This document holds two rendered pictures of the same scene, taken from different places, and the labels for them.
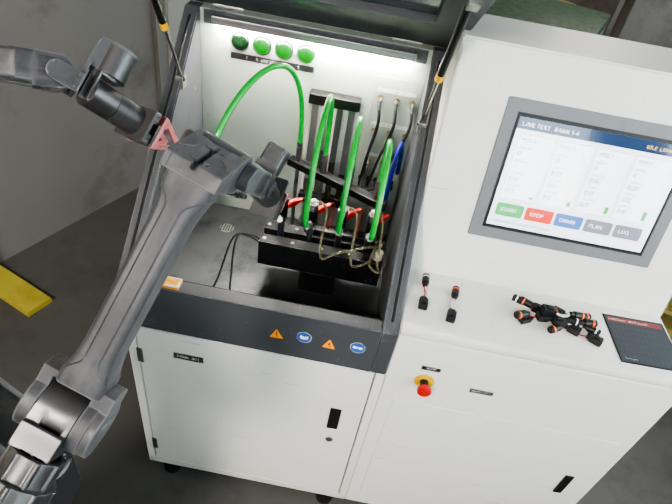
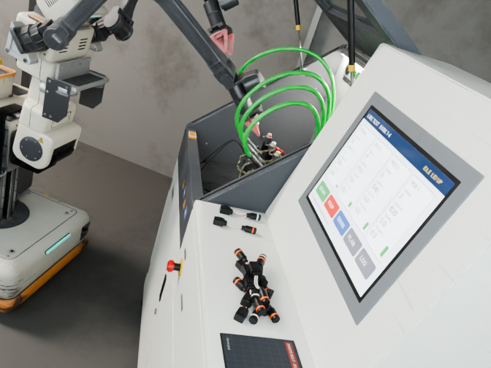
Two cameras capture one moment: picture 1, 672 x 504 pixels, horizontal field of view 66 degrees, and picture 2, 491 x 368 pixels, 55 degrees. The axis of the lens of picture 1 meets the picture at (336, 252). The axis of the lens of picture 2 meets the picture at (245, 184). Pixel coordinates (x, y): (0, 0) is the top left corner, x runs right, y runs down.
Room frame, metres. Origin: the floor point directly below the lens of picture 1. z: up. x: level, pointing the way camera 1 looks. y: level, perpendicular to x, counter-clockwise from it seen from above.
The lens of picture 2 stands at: (0.60, -1.41, 1.64)
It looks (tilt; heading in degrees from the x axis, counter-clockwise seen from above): 24 degrees down; 73
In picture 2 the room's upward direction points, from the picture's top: 19 degrees clockwise
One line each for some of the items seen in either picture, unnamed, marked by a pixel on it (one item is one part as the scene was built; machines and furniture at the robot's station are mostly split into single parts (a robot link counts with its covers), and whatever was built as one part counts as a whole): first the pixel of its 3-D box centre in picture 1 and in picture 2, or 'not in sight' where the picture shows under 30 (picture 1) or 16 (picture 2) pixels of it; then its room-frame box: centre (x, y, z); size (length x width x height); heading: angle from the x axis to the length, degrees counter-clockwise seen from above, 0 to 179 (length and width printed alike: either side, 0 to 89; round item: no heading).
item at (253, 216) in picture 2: (424, 290); (240, 213); (0.98, -0.24, 0.99); 0.12 x 0.02 x 0.02; 175
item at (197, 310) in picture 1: (257, 322); (189, 178); (0.87, 0.16, 0.87); 0.62 x 0.04 x 0.16; 89
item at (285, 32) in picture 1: (314, 38); (369, 68); (1.38, 0.15, 1.43); 0.54 x 0.03 x 0.02; 89
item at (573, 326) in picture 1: (557, 316); (253, 281); (0.95, -0.57, 1.01); 0.23 x 0.11 x 0.06; 89
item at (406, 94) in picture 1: (387, 133); not in sight; (1.37, -0.09, 1.20); 0.13 x 0.03 x 0.31; 89
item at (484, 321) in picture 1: (536, 325); (245, 285); (0.95, -0.54, 0.96); 0.70 x 0.22 x 0.03; 89
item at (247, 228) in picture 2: (453, 303); (234, 225); (0.95, -0.31, 0.99); 0.12 x 0.02 x 0.02; 170
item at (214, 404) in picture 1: (249, 419); (159, 268); (0.86, 0.17, 0.44); 0.65 x 0.02 x 0.68; 89
